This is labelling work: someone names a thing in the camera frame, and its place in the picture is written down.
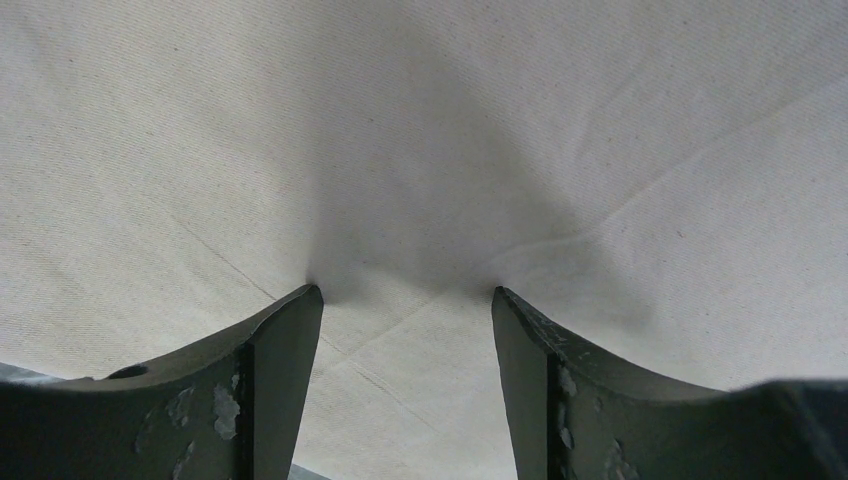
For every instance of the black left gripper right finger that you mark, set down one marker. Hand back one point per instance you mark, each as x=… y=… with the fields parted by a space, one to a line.
x=577 y=411

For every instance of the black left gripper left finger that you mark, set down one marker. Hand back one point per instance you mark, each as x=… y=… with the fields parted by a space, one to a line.
x=228 y=406

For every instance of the beige wrapping cloth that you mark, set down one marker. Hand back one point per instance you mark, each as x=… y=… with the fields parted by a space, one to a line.
x=666 y=178

